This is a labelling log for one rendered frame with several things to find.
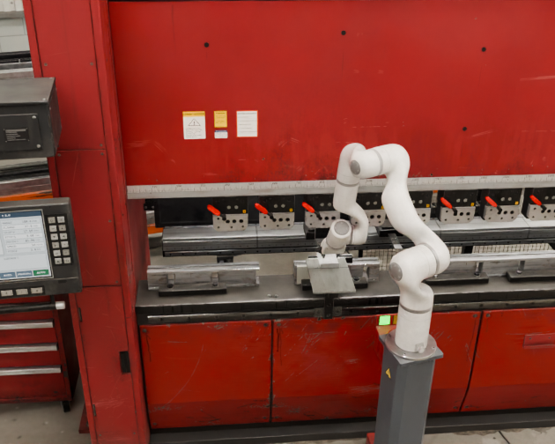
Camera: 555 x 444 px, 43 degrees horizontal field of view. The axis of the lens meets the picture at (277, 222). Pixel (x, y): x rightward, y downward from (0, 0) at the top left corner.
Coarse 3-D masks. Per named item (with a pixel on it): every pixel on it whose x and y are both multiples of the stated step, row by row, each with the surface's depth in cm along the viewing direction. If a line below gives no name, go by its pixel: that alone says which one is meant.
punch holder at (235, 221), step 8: (216, 200) 297; (224, 200) 298; (232, 200) 298; (240, 200) 298; (216, 208) 299; (224, 208) 299; (232, 208) 300; (240, 208) 300; (216, 216) 300; (232, 216) 301; (240, 216) 302; (216, 224) 302; (224, 224) 303; (232, 224) 303; (240, 224) 303
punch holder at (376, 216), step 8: (360, 192) 302; (368, 192) 302; (376, 192) 302; (360, 200) 303; (368, 200) 304; (376, 200) 304; (368, 208) 306; (376, 208) 306; (368, 216) 307; (376, 216) 308; (384, 216) 308; (352, 224) 308; (376, 224) 309
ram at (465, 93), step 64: (128, 0) 258; (192, 0) 259; (256, 0) 260; (320, 0) 262; (384, 0) 264; (448, 0) 266; (512, 0) 268; (128, 64) 267; (192, 64) 269; (256, 64) 271; (320, 64) 273; (384, 64) 276; (448, 64) 278; (512, 64) 280; (128, 128) 279; (320, 128) 286; (384, 128) 289; (448, 128) 291; (512, 128) 294; (192, 192) 295; (256, 192) 297; (320, 192) 300
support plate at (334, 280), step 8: (312, 264) 314; (344, 264) 315; (312, 272) 309; (320, 272) 309; (328, 272) 309; (336, 272) 309; (344, 272) 309; (312, 280) 303; (320, 280) 303; (328, 280) 303; (336, 280) 303; (344, 280) 303; (312, 288) 299; (320, 288) 298; (328, 288) 298; (336, 288) 298; (344, 288) 298; (352, 288) 298
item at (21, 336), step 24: (24, 312) 334; (48, 312) 336; (0, 336) 339; (24, 336) 341; (48, 336) 342; (72, 336) 367; (0, 360) 346; (24, 360) 348; (48, 360) 349; (72, 360) 365; (0, 384) 353; (24, 384) 355; (48, 384) 356; (72, 384) 363
